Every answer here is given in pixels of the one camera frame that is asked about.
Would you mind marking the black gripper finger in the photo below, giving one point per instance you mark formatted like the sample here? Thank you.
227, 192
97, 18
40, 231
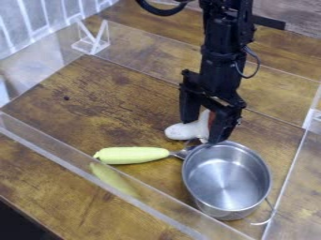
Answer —
222, 122
188, 104

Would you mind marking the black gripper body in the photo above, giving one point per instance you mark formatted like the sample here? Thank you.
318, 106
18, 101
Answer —
218, 79

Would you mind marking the white and brown plush mushroom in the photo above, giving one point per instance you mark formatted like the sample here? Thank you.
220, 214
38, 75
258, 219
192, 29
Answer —
192, 130

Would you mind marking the silver metal pot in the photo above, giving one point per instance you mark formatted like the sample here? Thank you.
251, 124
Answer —
227, 179

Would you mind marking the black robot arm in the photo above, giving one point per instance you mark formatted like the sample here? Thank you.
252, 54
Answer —
228, 31

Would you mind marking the black strip on table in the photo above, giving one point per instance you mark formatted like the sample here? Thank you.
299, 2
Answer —
271, 23

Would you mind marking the clear acrylic front barrier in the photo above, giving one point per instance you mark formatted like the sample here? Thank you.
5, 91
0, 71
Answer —
82, 199

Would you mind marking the yellow-green handled utensil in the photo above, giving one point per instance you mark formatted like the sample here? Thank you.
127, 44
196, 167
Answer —
135, 155

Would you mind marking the clear acrylic triangular bracket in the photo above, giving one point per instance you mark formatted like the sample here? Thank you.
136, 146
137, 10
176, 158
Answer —
92, 44

